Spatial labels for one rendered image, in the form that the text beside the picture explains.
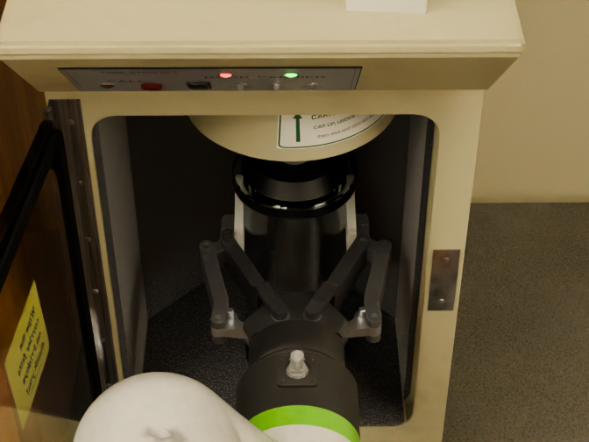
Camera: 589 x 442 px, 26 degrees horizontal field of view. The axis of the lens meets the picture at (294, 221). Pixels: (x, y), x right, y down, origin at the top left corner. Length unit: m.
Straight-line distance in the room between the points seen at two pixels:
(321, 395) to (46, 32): 0.32
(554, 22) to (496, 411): 0.43
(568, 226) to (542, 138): 0.11
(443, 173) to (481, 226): 0.53
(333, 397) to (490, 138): 0.66
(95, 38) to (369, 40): 0.16
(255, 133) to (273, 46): 0.22
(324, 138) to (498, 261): 0.52
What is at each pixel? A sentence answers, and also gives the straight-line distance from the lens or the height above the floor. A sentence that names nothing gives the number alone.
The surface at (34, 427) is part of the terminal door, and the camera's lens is 0.95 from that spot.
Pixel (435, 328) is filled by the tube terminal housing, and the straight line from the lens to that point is 1.10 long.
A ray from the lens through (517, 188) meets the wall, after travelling 1.58.
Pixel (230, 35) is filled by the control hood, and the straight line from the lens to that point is 0.78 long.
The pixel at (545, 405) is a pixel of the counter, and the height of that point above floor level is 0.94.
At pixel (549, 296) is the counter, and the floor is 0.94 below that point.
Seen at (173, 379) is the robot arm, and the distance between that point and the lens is 0.80.
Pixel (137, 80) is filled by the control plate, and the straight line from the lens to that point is 0.85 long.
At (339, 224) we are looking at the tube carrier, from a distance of 1.11.
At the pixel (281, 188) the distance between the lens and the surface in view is 1.06.
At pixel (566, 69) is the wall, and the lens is 1.48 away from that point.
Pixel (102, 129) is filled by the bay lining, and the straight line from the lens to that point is 0.99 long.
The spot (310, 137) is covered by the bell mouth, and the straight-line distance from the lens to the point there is 0.98.
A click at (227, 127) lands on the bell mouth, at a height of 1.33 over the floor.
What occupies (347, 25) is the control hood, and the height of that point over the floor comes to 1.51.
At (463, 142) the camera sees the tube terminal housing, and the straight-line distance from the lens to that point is 0.97.
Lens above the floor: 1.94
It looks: 42 degrees down
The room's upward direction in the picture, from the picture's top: straight up
